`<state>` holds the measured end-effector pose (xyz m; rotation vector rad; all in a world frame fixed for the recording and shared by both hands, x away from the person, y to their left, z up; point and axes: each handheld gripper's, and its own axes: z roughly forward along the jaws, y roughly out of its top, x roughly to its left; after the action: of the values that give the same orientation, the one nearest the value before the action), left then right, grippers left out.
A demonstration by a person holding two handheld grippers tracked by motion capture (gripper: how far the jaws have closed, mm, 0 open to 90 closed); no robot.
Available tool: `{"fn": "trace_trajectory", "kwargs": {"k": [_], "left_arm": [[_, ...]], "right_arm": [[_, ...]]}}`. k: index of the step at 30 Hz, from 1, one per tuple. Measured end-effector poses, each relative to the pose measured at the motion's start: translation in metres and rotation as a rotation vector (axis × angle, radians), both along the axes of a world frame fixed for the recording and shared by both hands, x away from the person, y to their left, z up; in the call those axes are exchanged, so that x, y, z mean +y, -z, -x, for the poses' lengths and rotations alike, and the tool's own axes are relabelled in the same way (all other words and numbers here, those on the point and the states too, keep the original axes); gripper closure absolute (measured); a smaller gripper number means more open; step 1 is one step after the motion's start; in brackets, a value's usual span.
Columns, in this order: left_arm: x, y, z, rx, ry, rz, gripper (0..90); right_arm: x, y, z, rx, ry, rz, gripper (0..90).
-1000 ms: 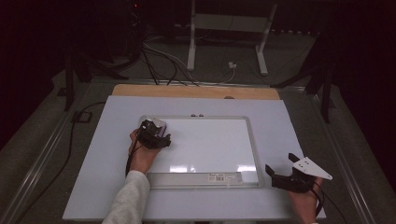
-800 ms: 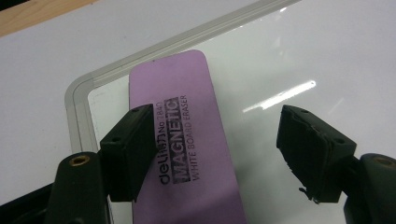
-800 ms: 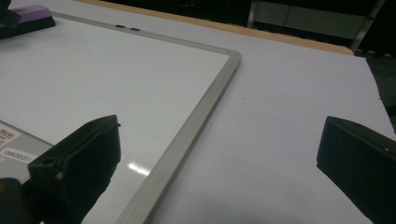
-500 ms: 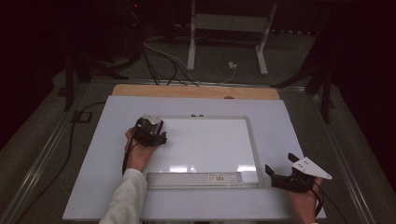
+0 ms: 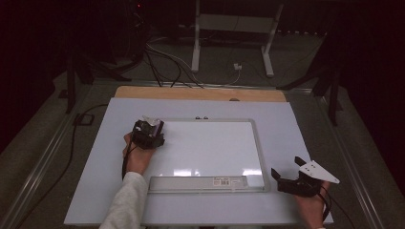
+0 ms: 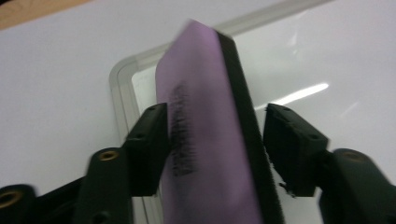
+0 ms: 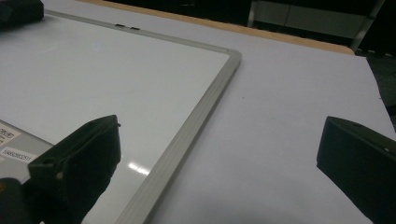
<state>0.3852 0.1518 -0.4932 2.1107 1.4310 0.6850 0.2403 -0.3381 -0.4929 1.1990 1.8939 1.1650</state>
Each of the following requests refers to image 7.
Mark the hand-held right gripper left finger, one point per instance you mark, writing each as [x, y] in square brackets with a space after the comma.
[84, 158]

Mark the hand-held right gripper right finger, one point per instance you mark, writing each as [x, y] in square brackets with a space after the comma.
[361, 161]

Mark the whiteboard with grey frame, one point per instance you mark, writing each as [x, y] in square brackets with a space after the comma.
[130, 93]

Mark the slanted metal stand leg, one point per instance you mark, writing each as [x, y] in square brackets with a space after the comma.
[367, 26]

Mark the grey cabinet panel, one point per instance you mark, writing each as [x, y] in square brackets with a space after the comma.
[311, 18]

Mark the dark blurred object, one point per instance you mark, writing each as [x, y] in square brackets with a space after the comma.
[18, 11]

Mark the upright metal stand post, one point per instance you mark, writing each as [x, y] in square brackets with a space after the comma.
[252, 12]

